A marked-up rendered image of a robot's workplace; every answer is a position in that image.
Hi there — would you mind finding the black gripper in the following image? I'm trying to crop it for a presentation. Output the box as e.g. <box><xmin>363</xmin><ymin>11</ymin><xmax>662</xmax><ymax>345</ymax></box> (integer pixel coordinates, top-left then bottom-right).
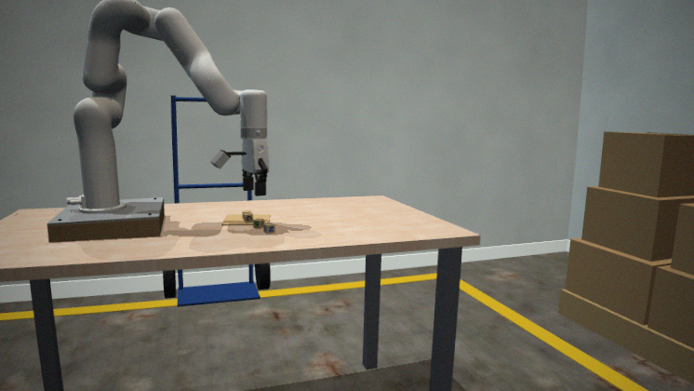
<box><xmin>241</xmin><ymin>137</ymin><xmax>269</xmax><ymax>196</ymax></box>

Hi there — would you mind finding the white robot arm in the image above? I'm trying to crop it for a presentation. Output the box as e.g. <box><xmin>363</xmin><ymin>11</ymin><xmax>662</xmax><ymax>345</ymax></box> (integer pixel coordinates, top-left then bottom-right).
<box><xmin>67</xmin><ymin>0</ymin><xmax>267</xmax><ymax>214</ymax></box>

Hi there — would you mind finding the tan flat mat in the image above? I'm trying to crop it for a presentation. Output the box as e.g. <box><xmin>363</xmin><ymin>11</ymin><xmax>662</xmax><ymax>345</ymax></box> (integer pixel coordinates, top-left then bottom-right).
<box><xmin>221</xmin><ymin>214</ymin><xmax>271</xmax><ymax>225</ymax></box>

